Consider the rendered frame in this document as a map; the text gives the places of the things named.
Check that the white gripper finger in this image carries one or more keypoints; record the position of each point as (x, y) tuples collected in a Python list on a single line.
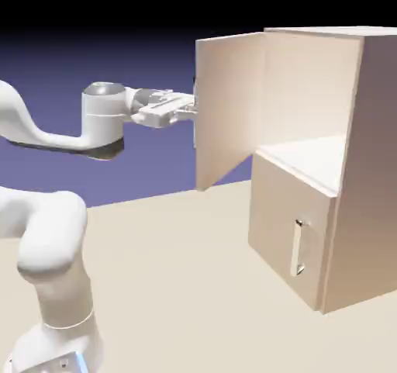
[(188, 108), (181, 118)]

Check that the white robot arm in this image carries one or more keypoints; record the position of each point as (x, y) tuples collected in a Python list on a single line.
[(99, 115)]

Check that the light wood cabinet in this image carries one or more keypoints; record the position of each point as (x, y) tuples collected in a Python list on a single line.
[(366, 162)]

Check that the light wood closed cabinet door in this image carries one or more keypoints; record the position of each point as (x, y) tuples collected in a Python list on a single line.
[(279, 218)]

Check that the light wood hinged cabinet door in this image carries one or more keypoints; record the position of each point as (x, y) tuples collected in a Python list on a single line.
[(229, 109)]

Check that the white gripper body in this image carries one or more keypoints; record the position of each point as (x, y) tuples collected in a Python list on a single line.
[(161, 112)]

